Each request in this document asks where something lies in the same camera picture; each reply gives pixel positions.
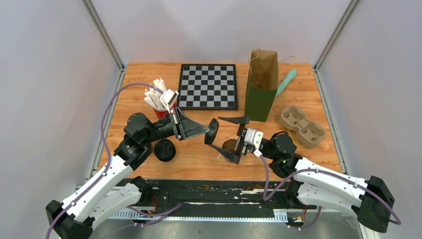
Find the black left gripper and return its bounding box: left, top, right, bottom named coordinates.
left=142, top=107, right=210, bottom=145

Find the clear brown plastic cup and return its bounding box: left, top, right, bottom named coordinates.
left=222, top=139, right=237, bottom=150

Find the black cup lid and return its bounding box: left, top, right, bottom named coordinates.
left=204, top=118, right=219, bottom=145

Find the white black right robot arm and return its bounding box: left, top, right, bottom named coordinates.
left=217, top=117, right=402, bottom=233

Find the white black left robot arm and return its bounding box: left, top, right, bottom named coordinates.
left=46, top=108, right=210, bottom=239

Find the red straw holder cup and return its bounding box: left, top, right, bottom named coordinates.
left=153, top=108, right=171, bottom=119

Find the black lid stack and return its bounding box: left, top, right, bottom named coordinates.
left=154, top=139, right=176, bottom=162

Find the black white chessboard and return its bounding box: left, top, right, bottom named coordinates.
left=177, top=63, right=239, bottom=110

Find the white wrapped straws bundle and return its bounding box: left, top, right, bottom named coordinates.
left=144, top=78, right=179, bottom=112

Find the green paper bag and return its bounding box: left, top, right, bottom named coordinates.
left=244, top=49, right=279, bottom=122

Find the cardboard cup carrier tray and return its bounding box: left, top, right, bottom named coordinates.
left=280, top=105, right=326, bottom=148

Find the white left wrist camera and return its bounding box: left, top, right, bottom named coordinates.
left=160, top=89, right=179, bottom=113

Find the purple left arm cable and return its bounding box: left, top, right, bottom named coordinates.
left=44, top=82, right=182, bottom=239

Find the mint green handle tool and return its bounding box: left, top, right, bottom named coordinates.
left=275, top=69, right=297, bottom=97

